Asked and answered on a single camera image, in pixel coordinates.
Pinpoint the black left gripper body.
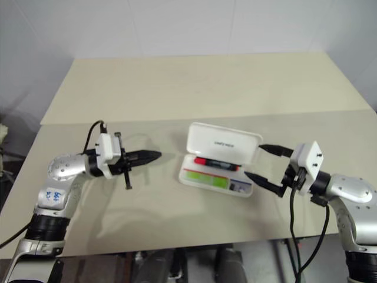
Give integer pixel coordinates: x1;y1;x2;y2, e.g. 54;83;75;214
107;132;133;191

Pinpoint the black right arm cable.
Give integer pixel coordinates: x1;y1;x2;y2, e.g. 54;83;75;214
289;167;330;283

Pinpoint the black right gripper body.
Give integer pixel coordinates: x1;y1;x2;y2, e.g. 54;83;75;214
276;149;307;198

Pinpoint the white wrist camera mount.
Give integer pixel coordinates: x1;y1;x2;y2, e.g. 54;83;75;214
290;140;325;195
95;133;123;179

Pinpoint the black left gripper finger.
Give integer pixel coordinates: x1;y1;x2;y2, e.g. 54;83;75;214
128;149;162;160
130;154;162;167

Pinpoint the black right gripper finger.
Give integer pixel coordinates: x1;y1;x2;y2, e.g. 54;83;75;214
244;172;283;194
258;143;295;157

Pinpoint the red and black marker pen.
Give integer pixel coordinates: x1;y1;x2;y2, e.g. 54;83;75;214
193;157;240;172

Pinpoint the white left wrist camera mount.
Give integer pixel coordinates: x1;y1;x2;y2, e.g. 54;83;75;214
95;133;123;179

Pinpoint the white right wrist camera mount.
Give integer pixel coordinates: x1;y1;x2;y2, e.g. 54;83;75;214
290;140;325;195

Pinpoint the small black and white eraser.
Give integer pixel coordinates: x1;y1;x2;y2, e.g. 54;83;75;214
229;181;250;194

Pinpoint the white plastic pencil case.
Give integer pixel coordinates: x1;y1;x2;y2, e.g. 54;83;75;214
178;121;263;198

